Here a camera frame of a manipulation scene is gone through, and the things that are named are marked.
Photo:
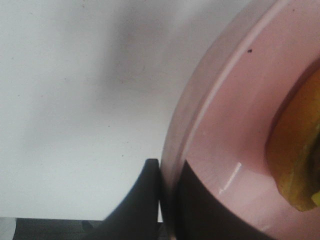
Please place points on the toy burger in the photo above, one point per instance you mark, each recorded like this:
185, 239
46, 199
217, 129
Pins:
293, 148

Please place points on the pink round plate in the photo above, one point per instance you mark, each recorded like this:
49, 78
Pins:
227, 110

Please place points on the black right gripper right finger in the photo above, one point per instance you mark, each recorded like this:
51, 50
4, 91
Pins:
198, 215

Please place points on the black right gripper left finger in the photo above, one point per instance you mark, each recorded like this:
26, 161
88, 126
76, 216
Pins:
135, 218

